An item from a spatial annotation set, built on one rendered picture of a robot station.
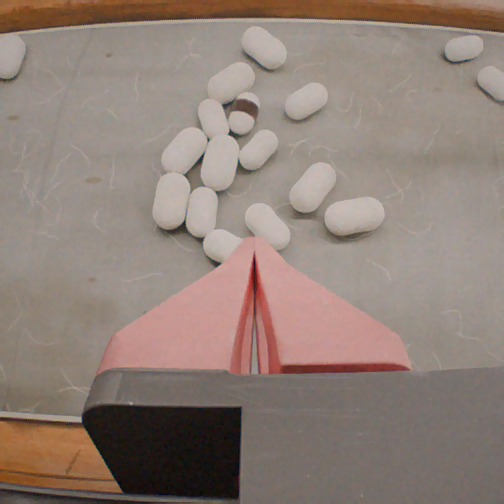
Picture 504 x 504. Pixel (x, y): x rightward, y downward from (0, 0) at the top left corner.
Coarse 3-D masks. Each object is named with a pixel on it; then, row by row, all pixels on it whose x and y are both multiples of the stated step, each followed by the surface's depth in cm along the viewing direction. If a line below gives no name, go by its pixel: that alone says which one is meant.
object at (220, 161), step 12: (216, 144) 24; (228, 144) 24; (204, 156) 25; (216, 156) 24; (228, 156) 24; (204, 168) 24; (216, 168) 24; (228, 168) 24; (204, 180) 24; (216, 180) 24; (228, 180) 24
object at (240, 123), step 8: (240, 96) 26; (248, 96) 25; (256, 96) 26; (232, 112) 25; (240, 112) 25; (232, 120) 25; (240, 120) 25; (248, 120) 25; (232, 128) 26; (240, 128) 25; (248, 128) 26
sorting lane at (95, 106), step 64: (64, 64) 28; (128, 64) 28; (192, 64) 28; (256, 64) 28; (320, 64) 28; (384, 64) 28; (448, 64) 28; (0, 128) 27; (64, 128) 27; (128, 128) 27; (256, 128) 27; (320, 128) 27; (384, 128) 27; (448, 128) 27; (0, 192) 26; (64, 192) 26; (128, 192) 26; (256, 192) 26; (384, 192) 26; (448, 192) 26; (0, 256) 24; (64, 256) 24; (128, 256) 24; (192, 256) 24; (320, 256) 25; (384, 256) 25; (448, 256) 25; (0, 320) 23; (64, 320) 23; (128, 320) 23; (384, 320) 24; (448, 320) 23; (0, 384) 22; (64, 384) 22
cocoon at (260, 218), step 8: (248, 208) 24; (256, 208) 23; (264, 208) 23; (248, 216) 23; (256, 216) 23; (264, 216) 23; (272, 216) 23; (248, 224) 24; (256, 224) 23; (264, 224) 23; (272, 224) 23; (280, 224) 23; (256, 232) 24; (264, 232) 23; (272, 232) 23; (280, 232) 23; (288, 232) 23; (272, 240) 23; (280, 240) 23; (288, 240) 23; (280, 248) 23
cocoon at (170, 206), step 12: (168, 180) 24; (180, 180) 24; (156, 192) 24; (168, 192) 23; (180, 192) 24; (156, 204) 23; (168, 204) 23; (180, 204) 23; (156, 216) 23; (168, 216) 23; (180, 216) 24; (168, 228) 24
